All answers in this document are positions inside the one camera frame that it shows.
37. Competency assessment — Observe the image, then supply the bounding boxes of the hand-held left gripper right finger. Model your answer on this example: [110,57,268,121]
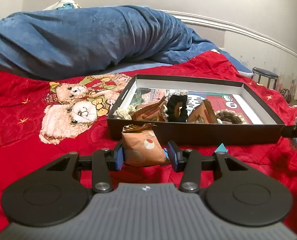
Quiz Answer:
[166,140,242,193]

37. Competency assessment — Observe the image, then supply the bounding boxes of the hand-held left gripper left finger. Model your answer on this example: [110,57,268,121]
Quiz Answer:
[45,140,126,193]

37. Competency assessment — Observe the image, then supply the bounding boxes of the brown snack packet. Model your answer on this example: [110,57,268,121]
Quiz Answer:
[122,124,170,168]
[130,96,168,122]
[188,98,218,124]

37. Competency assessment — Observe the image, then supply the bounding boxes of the black cardboard box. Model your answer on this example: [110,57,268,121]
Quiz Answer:
[107,74,287,146]

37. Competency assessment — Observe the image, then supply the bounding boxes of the cream crochet scrunchie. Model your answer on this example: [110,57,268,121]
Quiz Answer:
[113,104,137,121]

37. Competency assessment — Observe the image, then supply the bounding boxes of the black scrunchie with white trim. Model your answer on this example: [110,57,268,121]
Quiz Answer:
[162,90,189,123]

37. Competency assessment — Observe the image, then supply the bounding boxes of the brown scrunchie with cream trim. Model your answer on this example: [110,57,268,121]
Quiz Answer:
[215,109,247,125]

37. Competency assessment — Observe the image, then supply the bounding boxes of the striped round object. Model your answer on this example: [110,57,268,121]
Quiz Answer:
[280,89,293,104]

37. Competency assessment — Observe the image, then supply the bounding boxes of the dark round stool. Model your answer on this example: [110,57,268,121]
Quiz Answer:
[252,67,279,89]

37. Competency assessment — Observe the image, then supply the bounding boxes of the colourful printed card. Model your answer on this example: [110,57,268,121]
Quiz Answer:
[133,87,254,125]

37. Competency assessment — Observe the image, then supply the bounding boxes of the light blue bed sheet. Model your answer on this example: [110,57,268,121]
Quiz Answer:
[101,47,254,77]

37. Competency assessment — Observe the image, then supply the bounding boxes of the red printed blanket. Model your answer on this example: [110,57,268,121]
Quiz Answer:
[0,50,297,236]

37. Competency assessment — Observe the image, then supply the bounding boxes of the blue fleece blanket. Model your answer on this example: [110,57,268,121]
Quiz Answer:
[0,5,225,105]

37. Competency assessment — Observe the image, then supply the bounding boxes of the white patterned pillow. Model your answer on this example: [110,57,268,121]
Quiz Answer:
[42,0,82,11]

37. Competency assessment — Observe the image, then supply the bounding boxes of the white bed frame rail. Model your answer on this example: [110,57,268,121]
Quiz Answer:
[160,10,297,61]

